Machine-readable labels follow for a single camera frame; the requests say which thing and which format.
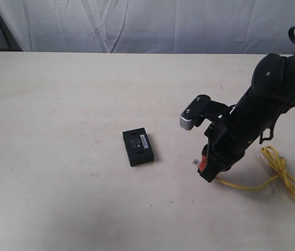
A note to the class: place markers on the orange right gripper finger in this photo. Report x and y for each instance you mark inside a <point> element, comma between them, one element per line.
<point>204,158</point>

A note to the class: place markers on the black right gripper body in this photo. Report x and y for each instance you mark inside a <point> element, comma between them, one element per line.
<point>228,142</point>

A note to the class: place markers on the small black box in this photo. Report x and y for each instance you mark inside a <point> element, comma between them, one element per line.
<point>138,147</point>

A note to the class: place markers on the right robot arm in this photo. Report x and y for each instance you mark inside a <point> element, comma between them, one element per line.
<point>271,93</point>

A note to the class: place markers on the white backdrop curtain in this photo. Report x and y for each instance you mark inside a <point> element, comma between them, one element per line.
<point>258,27</point>

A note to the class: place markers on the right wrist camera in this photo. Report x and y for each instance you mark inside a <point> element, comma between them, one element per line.
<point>200,109</point>

